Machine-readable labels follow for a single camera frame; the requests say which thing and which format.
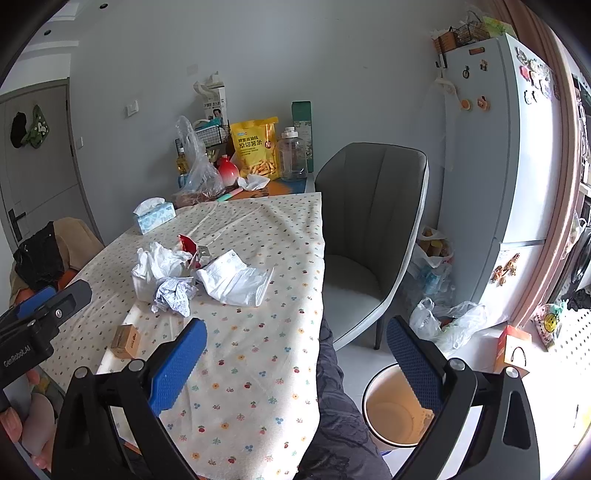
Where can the small cardboard box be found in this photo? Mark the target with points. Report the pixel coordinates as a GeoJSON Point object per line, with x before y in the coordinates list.
{"type": "Point", "coordinates": [125, 342]}

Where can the crumpled tissue near vase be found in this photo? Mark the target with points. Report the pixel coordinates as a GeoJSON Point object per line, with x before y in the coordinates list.
{"type": "Point", "coordinates": [253, 182]}

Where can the red white torn wrapper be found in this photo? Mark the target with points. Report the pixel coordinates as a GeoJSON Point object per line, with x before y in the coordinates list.
{"type": "Point", "coordinates": [200, 256]}

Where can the basket on refrigerator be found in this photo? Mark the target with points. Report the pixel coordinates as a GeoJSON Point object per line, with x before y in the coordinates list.
{"type": "Point", "coordinates": [471, 30]}

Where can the white refrigerator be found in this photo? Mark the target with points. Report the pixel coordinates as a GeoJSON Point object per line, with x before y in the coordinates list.
{"type": "Point", "coordinates": [503, 135]}

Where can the person's dark patterned leg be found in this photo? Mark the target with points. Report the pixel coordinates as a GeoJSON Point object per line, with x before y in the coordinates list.
{"type": "Point", "coordinates": [341, 448]}

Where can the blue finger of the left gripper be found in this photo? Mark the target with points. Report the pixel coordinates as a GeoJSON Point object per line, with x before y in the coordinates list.
{"type": "Point", "coordinates": [30, 305]}

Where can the black green door hanging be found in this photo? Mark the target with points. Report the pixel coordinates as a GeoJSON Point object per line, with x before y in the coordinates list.
{"type": "Point", "coordinates": [29, 132]}

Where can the white tissue paper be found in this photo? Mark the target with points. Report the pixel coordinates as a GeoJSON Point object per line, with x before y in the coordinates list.
{"type": "Point", "coordinates": [162, 279]}

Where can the yellow snack bag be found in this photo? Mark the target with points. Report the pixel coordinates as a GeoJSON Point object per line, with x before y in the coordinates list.
{"type": "Point", "coordinates": [256, 147]}

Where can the clear plastic bag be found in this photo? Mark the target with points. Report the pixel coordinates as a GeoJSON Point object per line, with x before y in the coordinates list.
{"type": "Point", "coordinates": [203, 182]}

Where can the plastic bags on floor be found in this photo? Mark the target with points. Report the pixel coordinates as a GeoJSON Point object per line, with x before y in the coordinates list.
{"type": "Point", "coordinates": [436, 315]}

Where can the person's left hand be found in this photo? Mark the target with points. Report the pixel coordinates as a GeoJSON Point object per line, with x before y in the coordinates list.
{"type": "Point", "coordinates": [28, 418]}

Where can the wall light switch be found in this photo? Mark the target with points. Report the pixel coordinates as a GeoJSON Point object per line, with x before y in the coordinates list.
{"type": "Point", "coordinates": [132, 108]}

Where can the grey upholstered chair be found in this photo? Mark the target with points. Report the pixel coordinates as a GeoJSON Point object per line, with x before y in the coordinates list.
{"type": "Point", "coordinates": [373, 200]}

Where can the white trash bin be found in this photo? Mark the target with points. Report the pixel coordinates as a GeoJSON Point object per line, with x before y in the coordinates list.
{"type": "Point", "coordinates": [392, 412]}

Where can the teal pink pen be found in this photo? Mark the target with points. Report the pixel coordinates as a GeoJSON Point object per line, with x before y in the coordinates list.
{"type": "Point", "coordinates": [229, 195]}

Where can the clear glass jar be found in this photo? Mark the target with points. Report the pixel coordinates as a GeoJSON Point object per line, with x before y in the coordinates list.
{"type": "Point", "coordinates": [292, 155]}

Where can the red peach-shaped vase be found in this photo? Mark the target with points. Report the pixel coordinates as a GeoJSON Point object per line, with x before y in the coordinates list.
{"type": "Point", "coordinates": [228, 171]}

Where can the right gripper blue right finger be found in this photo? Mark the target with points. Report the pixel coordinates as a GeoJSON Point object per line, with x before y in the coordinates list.
{"type": "Point", "coordinates": [415, 357]}

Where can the floral tablecloth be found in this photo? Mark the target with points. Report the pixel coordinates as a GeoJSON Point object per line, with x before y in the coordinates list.
{"type": "Point", "coordinates": [249, 408]}

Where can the white plastic wrapper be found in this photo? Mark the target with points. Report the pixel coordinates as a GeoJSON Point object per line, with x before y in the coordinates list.
{"type": "Point", "coordinates": [230, 281]}

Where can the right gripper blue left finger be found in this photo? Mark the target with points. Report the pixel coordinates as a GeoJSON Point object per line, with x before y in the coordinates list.
{"type": "Point", "coordinates": [170, 365]}

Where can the blue tissue box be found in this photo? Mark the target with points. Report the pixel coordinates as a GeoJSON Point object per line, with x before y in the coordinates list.
{"type": "Point", "coordinates": [152, 213]}

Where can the orange paper box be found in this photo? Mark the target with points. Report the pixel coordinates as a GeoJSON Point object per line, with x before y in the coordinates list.
{"type": "Point", "coordinates": [514, 349]}

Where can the oil bottle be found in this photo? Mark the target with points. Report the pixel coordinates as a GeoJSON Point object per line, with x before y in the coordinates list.
{"type": "Point", "coordinates": [181, 164]}

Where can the grey door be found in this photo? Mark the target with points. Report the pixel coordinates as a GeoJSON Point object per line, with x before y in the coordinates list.
{"type": "Point", "coordinates": [44, 184]}

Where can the black wire basket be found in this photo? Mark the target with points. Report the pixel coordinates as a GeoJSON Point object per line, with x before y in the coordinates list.
{"type": "Point", "coordinates": [211, 132]}

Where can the orange blue table mat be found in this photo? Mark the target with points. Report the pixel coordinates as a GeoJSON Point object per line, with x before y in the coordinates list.
{"type": "Point", "coordinates": [274, 188]}

